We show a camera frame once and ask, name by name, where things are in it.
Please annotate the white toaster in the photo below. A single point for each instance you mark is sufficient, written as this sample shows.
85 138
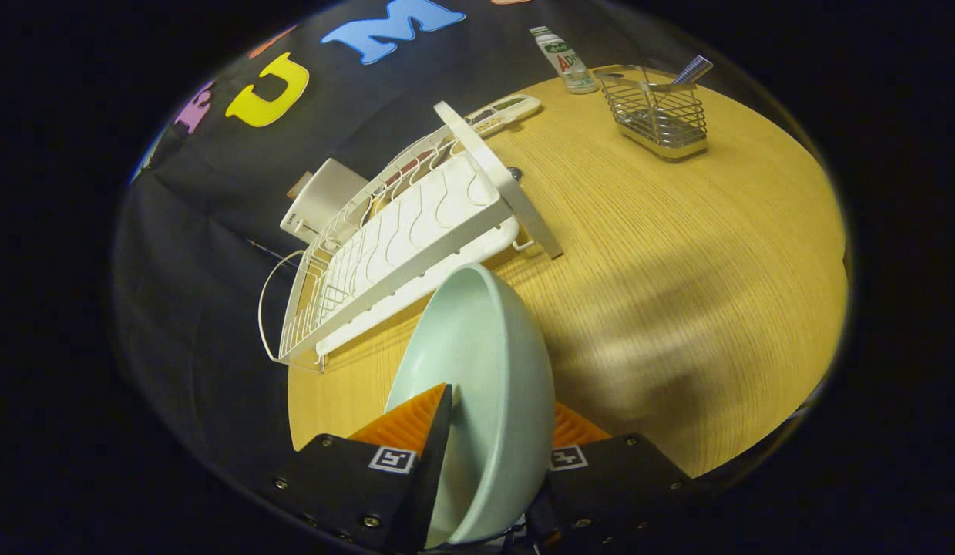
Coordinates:
323 200

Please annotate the pile of dark beans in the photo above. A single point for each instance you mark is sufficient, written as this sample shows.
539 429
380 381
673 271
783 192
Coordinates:
482 116

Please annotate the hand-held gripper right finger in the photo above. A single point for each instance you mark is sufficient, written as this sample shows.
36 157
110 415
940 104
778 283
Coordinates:
616 486

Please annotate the light green plate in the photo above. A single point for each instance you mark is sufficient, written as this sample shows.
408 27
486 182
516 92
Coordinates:
485 370

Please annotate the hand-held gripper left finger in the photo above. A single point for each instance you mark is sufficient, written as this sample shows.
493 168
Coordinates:
346 486

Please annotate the white drain tray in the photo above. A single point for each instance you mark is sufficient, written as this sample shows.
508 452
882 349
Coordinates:
415 231

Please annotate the pile of green beans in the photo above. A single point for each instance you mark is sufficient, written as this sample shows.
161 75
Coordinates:
508 103

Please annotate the brown toast slice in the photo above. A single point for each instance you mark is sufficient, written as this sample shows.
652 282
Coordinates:
298 185

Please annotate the white green drink bottle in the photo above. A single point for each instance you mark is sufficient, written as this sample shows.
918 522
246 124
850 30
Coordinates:
566 65

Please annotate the white divided tray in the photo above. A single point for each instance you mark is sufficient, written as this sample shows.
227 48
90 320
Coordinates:
527 106

